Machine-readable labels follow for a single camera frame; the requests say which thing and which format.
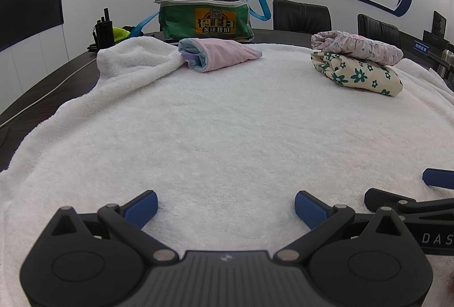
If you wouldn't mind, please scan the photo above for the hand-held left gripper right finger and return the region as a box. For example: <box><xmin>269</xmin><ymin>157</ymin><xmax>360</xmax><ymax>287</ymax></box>
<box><xmin>275</xmin><ymin>191</ymin><xmax>405</xmax><ymax>263</ymax></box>

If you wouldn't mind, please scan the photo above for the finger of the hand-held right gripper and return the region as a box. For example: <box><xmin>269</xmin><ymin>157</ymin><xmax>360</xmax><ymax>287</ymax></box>
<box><xmin>422</xmin><ymin>168</ymin><xmax>454</xmax><ymax>188</ymax></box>
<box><xmin>365</xmin><ymin>188</ymin><xmax>454</xmax><ymax>215</ymax></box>

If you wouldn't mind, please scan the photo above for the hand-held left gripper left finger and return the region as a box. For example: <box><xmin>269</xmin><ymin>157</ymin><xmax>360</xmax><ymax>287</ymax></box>
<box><xmin>44</xmin><ymin>190</ymin><xmax>178</xmax><ymax>263</ymax></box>

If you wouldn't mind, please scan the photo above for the pink and blue garment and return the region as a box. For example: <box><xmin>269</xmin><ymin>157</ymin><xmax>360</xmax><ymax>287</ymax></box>
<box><xmin>177</xmin><ymin>38</ymin><xmax>263</xmax><ymax>73</ymax></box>

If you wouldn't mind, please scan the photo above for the white fluffy towel blanket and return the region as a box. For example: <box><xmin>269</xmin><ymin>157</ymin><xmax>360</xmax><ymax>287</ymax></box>
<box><xmin>0</xmin><ymin>35</ymin><xmax>454</xmax><ymax>307</ymax></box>

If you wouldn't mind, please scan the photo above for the cream green floral garment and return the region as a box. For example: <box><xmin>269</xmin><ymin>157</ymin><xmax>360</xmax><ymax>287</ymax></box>
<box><xmin>310</xmin><ymin>51</ymin><xmax>403</xmax><ymax>97</ymax></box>

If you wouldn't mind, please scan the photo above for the pink floral garment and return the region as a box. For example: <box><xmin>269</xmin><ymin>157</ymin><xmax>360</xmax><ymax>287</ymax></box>
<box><xmin>311</xmin><ymin>30</ymin><xmax>404</xmax><ymax>66</ymax></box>

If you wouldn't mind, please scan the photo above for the black office chair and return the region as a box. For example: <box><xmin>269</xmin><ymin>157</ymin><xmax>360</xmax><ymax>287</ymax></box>
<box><xmin>357</xmin><ymin>14</ymin><xmax>402</xmax><ymax>50</ymax></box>
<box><xmin>272</xmin><ymin>0</ymin><xmax>332</xmax><ymax>34</ymax></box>

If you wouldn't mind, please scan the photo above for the neon yellow cloth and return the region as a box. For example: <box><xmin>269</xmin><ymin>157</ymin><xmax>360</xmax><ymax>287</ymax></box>
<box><xmin>113</xmin><ymin>26</ymin><xmax>131</xmax><ymax>43</ymax></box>

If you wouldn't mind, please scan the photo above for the black walkie-talkie set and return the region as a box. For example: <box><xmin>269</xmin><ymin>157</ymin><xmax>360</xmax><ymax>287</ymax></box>
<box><xmin>87</xmin><ymin>7</ymin><xmax>115</xmax><ymax>52</ymax></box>

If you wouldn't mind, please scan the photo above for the green bag with blue strap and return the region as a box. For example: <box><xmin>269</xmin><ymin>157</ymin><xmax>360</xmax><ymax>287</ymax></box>
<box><xmin>136</xmin><ymin>0</ymin><xmax>271</xmax><ymax>43</ymax></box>

